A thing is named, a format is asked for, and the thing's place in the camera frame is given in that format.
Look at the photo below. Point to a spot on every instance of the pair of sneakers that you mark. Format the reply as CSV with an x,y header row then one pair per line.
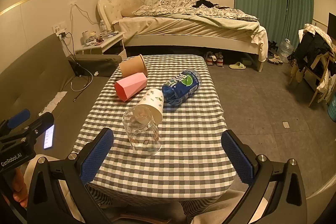
x,y
214,58

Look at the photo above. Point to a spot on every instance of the white crumpled tissue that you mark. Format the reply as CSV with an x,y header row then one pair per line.
x,y
55,101

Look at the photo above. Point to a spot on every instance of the pale green slipper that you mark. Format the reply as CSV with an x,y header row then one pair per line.
x,y
237,65

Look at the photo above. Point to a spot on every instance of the clear water bottle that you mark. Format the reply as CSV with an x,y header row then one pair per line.
x,y
103,28

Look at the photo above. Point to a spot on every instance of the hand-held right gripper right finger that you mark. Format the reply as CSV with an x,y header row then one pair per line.
x,y
237,158

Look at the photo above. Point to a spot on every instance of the person's left hand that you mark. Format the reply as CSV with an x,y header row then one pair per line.
x,y
19,187

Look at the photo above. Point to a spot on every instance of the white tissue roll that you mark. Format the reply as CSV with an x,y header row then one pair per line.
x,y
86,37

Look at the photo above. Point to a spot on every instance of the white nightstand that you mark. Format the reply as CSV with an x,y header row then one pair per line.
x,y
110,43

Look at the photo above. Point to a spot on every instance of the wall socket with charger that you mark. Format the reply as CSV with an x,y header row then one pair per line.
x,y
59,31

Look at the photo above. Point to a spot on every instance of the wooden chair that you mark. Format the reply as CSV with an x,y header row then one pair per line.
x,y
321,82

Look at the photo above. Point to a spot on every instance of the white paper scrap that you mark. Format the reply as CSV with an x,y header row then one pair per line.
x,y
285,124

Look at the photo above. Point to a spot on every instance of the white printed paper cup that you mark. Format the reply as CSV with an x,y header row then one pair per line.
x,y
153,102

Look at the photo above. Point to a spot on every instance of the black garment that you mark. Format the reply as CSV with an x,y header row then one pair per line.
x,y
206,3

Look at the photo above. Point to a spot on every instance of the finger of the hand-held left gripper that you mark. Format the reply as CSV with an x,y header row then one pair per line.
x,y
18,118
42,121

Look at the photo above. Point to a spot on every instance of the pair of white shoes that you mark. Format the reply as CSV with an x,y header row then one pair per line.
x,y
275,59

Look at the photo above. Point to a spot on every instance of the brown paper cup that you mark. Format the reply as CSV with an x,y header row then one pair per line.
x,y
131,66

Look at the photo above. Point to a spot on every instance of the grey checkered tablecloth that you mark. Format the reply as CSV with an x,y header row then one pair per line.
x,y
183,134

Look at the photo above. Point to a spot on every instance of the cream upholstered bed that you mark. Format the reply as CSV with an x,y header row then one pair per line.
x,y
183,29

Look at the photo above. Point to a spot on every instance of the floral blanket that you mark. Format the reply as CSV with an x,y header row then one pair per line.
x,y
178,5

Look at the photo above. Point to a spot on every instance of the clear plastic water jug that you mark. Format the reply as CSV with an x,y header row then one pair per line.
x,y
285,49

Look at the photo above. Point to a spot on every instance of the blue laundry basket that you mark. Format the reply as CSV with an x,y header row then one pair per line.
x,y
332,111

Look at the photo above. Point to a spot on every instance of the clear glass cup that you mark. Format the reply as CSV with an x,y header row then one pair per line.
x,y
141,140

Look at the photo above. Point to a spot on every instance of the pile of clothes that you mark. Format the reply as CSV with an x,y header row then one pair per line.
x,y
312,48

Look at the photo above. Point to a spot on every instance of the pink faceted cup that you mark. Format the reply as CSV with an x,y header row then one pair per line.
x,y
130,86

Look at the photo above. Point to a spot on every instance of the grey sofa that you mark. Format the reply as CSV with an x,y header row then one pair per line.
x,y
26,77

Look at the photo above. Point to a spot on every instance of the black television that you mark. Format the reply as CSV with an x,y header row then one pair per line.
x,y
332,26

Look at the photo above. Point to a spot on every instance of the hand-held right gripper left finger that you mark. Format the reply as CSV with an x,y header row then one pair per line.
x,y
95,155

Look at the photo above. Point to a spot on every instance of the lit smartphone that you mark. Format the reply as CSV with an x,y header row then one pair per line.
x,y
49,137

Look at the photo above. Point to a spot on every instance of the blue labelled plastic cup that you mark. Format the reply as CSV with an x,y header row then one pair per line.
x,y
181,86

